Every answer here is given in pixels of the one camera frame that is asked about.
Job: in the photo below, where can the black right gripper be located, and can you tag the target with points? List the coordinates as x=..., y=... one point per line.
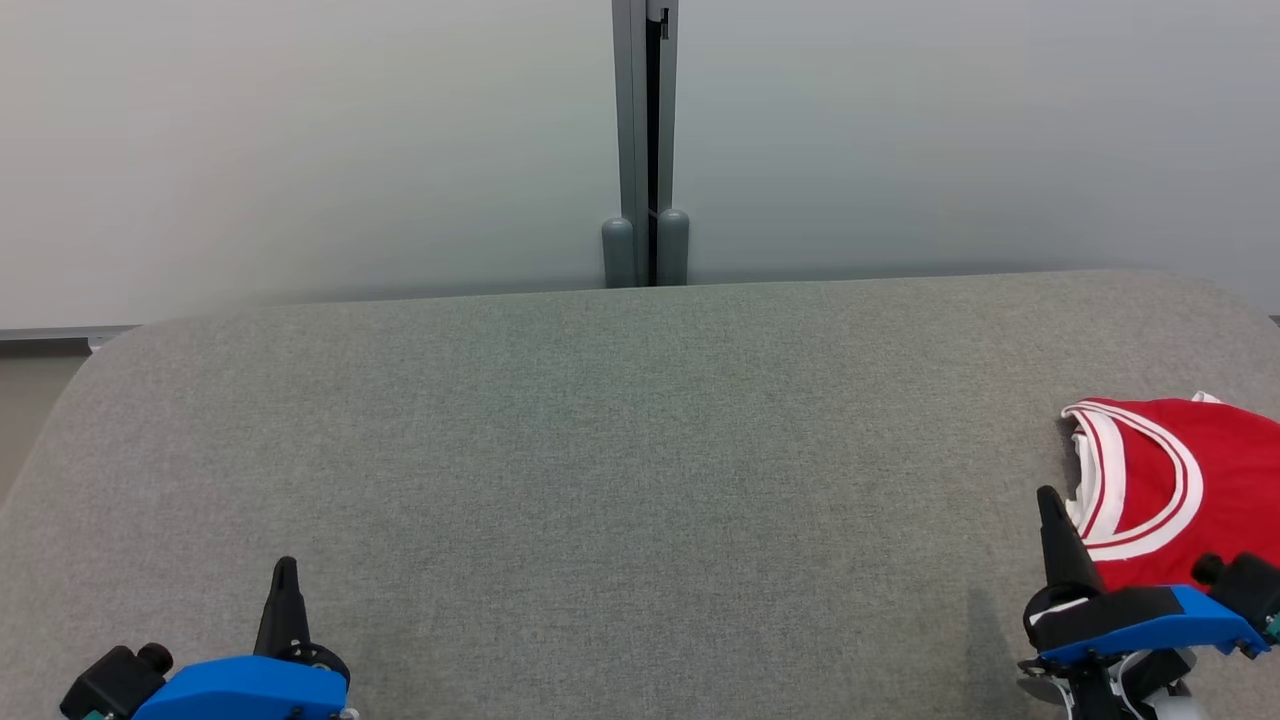
x=1100, y=610

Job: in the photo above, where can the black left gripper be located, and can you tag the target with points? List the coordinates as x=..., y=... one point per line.
x=325, y=660

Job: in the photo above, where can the red and white jersey shirt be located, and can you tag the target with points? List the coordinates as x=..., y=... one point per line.
x=1220, y=470

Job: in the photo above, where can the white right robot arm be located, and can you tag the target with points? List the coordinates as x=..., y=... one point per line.
x=1130, y=690

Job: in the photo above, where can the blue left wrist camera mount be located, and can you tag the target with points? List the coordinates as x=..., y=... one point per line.
x=240, y=690

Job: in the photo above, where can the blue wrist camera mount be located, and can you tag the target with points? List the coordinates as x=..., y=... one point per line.
x=240, y=690
x=1190, y=625

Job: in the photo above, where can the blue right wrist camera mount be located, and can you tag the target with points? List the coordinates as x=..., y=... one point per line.
x=1190, y=625

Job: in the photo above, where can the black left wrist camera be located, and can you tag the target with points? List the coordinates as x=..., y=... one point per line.
x=115, y=680

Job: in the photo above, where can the grey wall baseboard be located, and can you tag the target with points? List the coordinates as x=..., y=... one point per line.
x=60, y=335

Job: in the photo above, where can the grey cylindrical post foot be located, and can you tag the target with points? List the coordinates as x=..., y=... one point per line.
x=673, y=250
x=618, y=255

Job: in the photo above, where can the grey partition post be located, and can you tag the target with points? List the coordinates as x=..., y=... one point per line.
x=630, y=100

